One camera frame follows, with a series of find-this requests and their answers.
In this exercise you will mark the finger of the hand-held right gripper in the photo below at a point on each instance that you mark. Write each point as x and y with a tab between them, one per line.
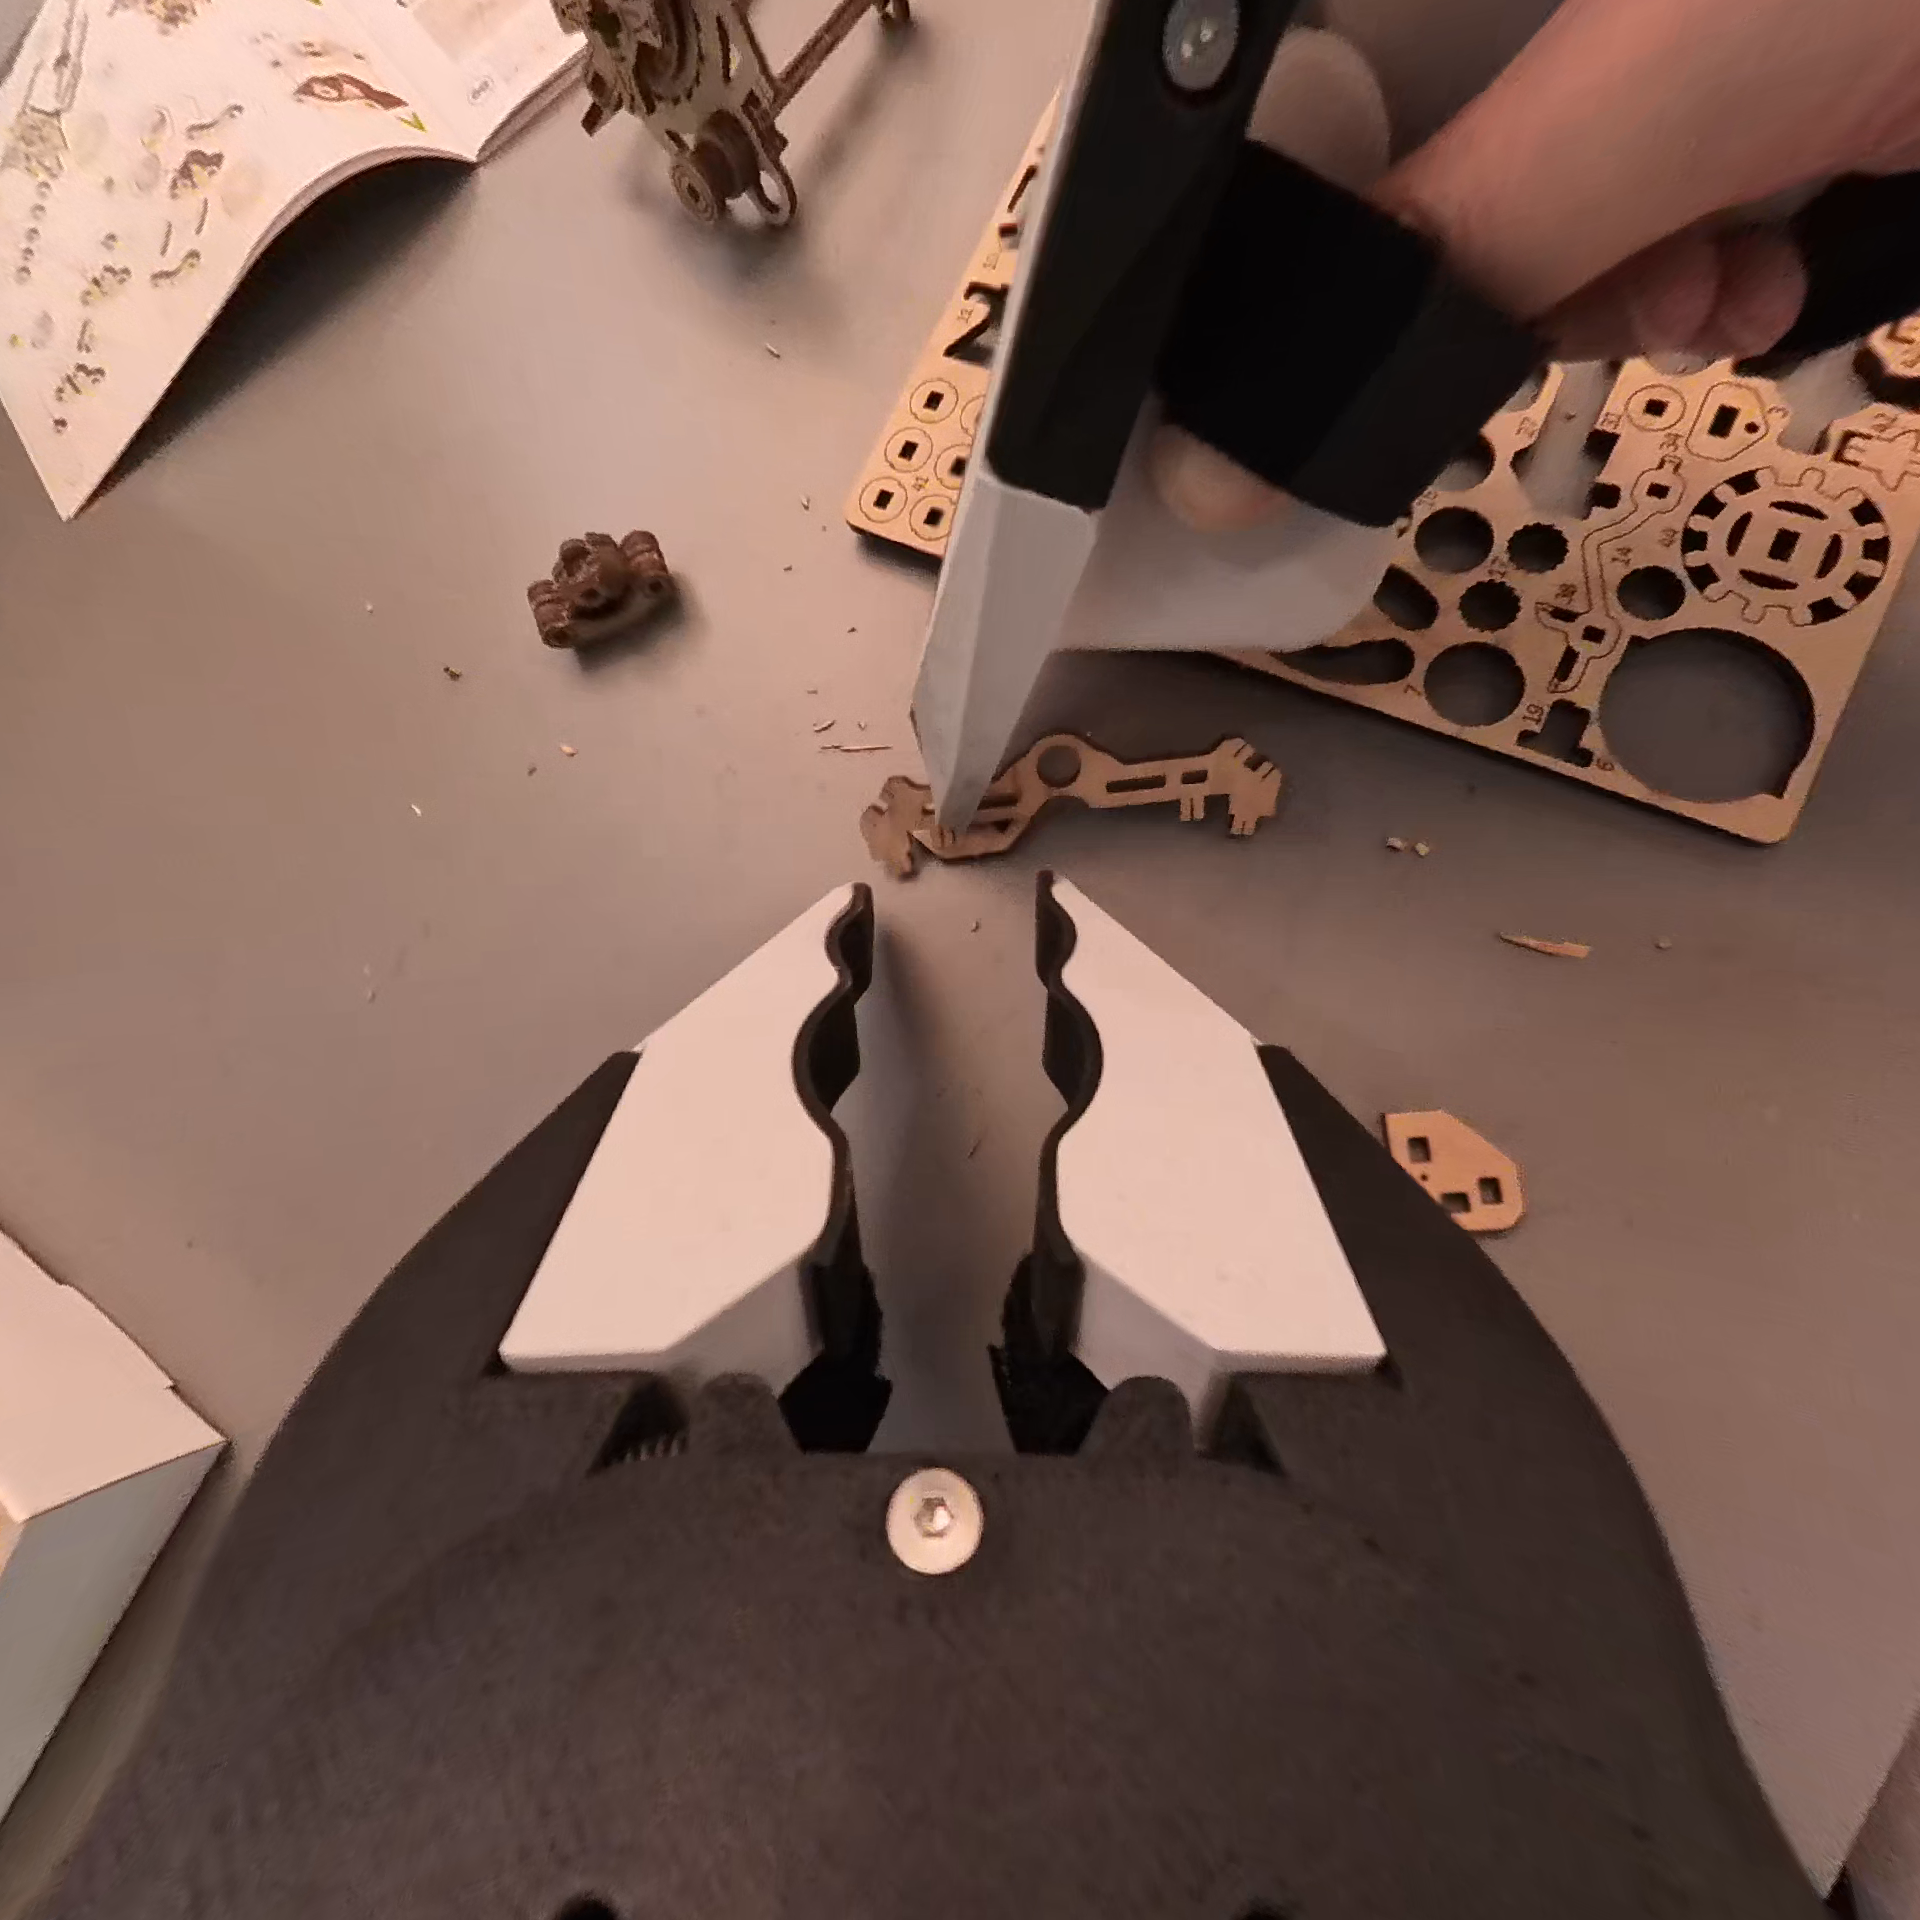
1004	597

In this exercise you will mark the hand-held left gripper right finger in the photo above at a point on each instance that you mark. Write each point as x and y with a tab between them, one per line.
1199	1200

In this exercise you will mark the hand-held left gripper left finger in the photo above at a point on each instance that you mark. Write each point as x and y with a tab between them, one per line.
673	1200

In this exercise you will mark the long slotted wooden part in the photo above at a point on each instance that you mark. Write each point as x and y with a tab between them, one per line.
1008	795

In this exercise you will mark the wooden mechanical model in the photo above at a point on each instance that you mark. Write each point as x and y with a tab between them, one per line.
705	151

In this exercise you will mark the laser-cut wooden parts sheet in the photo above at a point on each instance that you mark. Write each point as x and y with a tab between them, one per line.
1615	516

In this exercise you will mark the person's right hand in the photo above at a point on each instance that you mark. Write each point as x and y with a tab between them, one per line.
1649	151

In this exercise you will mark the small wooden plate part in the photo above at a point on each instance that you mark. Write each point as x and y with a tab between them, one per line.
1462	1163

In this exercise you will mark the dark wooden gear subassembly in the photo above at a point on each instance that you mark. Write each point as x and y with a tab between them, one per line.
598	591

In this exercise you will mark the wood splinter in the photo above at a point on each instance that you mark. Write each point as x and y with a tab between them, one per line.
1546	946

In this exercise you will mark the white cardboard box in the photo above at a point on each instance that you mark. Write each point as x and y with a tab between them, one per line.
75	1442

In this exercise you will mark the instruction booklet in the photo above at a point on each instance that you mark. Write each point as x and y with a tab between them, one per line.
193	192

